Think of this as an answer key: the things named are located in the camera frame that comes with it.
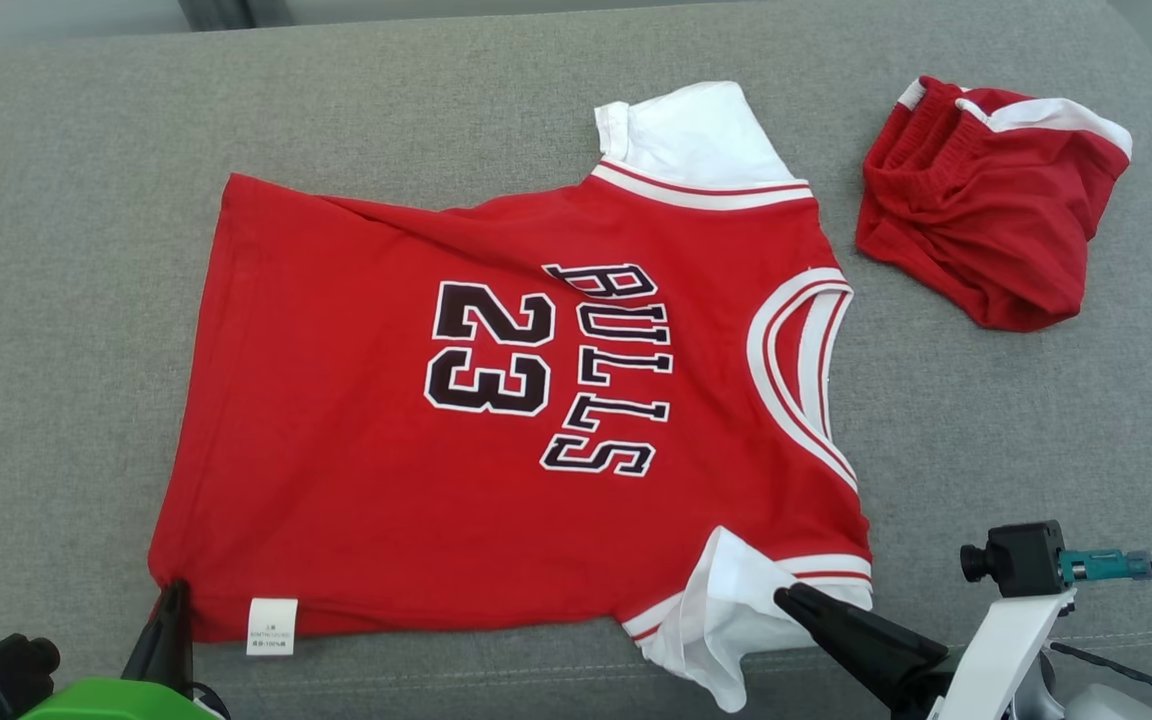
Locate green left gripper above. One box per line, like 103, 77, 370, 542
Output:
21, 579, 223, 720

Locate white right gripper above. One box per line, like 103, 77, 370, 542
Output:
773, 582, 1078, 720

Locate red Bulls 23 jersey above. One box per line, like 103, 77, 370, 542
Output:
147, 80, 876, 714

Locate red shorts with white stripe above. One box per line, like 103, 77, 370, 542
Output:
855, 75, 1135, 334

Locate grey fabric sofa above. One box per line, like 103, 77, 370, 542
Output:
0, 0, 1152, 720

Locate teal right camera connector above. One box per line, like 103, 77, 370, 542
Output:
1060, 547, 1152, 587

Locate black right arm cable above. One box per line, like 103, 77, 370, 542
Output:
1049, 560, 1152, 717

